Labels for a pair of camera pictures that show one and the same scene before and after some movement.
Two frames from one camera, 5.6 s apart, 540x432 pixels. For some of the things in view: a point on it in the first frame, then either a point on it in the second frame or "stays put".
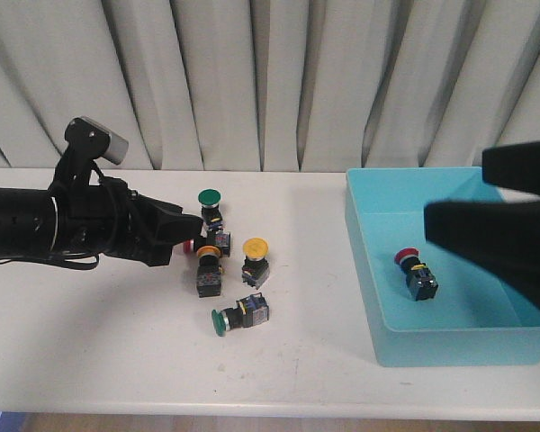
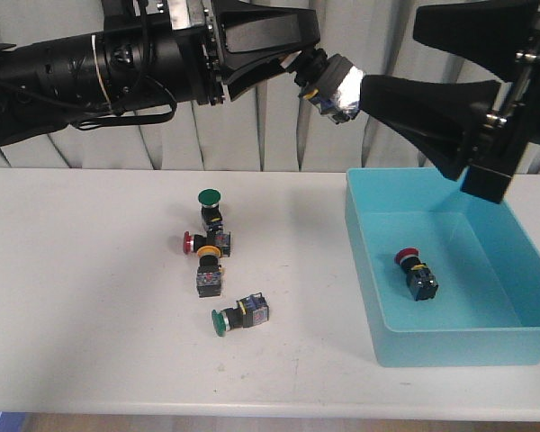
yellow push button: (256, 268) -> (338, 95)
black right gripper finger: (154, 255) -> (243, 71)
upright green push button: (210, 199) stays put
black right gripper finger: (162, 224) -> (250, 31)
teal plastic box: (426, 307) stays put
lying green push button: (250, 310) stays put
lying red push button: (221, 239) stays put
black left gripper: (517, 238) -> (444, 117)
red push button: (418, 279) stays put
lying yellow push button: (209, 273) stays put
